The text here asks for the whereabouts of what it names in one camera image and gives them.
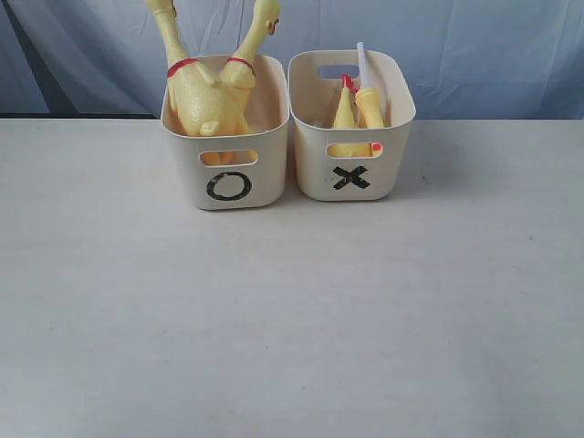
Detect legless yellow rubber chicken body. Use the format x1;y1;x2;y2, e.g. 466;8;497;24
328;74;383;158

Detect chicken head with white tube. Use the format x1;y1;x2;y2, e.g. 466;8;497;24
355;41;385;129

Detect whole yellow rubber chicken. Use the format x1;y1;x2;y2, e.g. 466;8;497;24
220;0;281;134
145;0;251;138

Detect cream bin marked X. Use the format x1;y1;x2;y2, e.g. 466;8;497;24
287;48;416;201

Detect cream bin marked O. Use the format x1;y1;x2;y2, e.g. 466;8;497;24
161;55;290;210

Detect blue-grey backdrop curtain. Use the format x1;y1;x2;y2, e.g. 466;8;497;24
1;0;583;120

